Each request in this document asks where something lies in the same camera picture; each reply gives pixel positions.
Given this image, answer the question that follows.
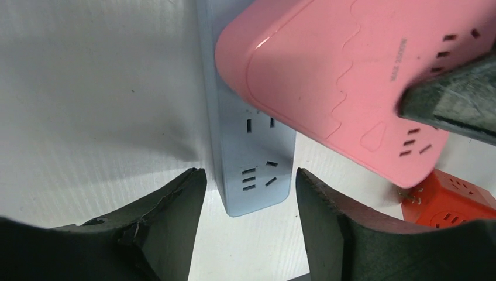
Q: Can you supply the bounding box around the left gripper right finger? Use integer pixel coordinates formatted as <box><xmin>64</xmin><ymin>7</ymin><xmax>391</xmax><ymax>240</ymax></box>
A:
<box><xmin>295</xmin><ymin>168</ymin><xmax>495</xmax><ymax>280</ymax></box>

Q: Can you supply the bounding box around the pink triangular power strip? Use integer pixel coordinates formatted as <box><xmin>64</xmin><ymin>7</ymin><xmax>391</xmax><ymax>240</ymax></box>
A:
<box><xmin>215</xmin><ymin>1</ymin><xmax>495</xmax><ymax>188</ymax></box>

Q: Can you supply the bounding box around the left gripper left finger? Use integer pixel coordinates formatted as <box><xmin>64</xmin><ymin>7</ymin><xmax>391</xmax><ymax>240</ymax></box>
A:
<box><xmin>1</xmin><ymin>168</ymin><xmax>207</xmax><ymax>280</ymax></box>

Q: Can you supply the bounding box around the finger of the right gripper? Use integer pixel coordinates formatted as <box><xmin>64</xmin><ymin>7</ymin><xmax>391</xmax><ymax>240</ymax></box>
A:
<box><xmin>398</xmin><ymin>52</ymin><xmax>495</xmax><ymax>145</ymax></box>

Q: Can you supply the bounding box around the red cube socket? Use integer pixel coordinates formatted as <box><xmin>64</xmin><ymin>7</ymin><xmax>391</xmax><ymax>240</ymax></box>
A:
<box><xmin>401</xmin><ymin>169</ymin><xmax>495</xmax><ymax>229</ymax></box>

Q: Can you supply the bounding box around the light blue plug box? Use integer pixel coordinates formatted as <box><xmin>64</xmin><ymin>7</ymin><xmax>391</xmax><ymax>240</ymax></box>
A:
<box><xmin>196</xmin><ymin>1</ymin><xmax>296</xmax><ymax>217</ymax></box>

